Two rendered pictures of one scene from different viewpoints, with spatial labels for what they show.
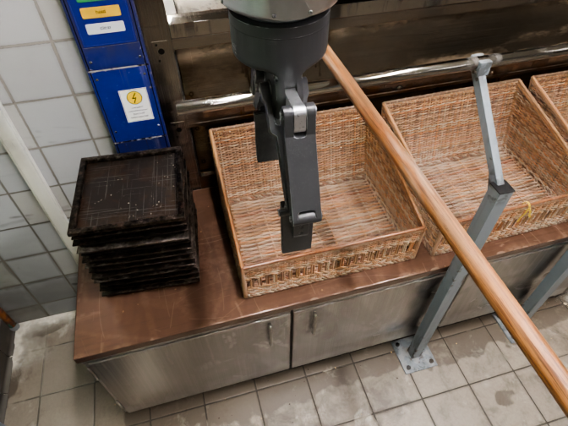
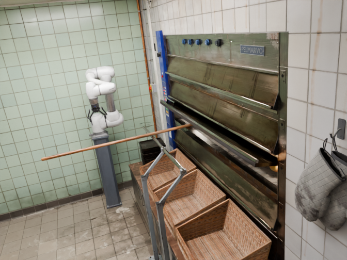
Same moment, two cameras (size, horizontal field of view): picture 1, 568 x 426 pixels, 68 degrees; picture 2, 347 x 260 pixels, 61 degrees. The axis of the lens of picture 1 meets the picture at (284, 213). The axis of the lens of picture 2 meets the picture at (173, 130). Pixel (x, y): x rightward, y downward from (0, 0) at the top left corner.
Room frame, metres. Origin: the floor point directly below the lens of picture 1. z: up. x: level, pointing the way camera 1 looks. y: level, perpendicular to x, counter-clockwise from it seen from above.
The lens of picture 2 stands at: (0.98, -2.92, 2.19)
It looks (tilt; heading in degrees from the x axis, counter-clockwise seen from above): 19 degrees down; 88
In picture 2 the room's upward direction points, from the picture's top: 7 degrees counter-clockwise
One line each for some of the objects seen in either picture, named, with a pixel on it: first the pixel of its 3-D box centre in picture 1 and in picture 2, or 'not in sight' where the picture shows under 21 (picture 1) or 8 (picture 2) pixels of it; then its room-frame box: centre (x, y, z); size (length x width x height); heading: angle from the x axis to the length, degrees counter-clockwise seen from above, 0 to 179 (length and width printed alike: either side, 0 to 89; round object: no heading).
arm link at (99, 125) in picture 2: not in sight; (98, 122); (0.18, 0.63, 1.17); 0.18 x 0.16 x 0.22; 10
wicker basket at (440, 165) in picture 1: (478, 161); (187, 200); (1.10, -0.66, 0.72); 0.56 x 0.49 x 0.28; 106
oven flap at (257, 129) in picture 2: not in sight; (207, 104); (1.35, -0.56, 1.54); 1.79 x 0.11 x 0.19; 106
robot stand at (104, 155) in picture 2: not in sight; (107, 170); (0.17, 0.63, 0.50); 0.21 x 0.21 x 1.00; 12
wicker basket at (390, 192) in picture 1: (311, 193); (167, 173); (0.95, -0.09, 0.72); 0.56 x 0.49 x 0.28; 105
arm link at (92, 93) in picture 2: not in sight; (92, 89); (0.33, 0.01, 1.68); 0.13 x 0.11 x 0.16; 10
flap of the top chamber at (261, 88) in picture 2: not in sight; (205, 73); (1.35, -0.56, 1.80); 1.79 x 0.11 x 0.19; 106
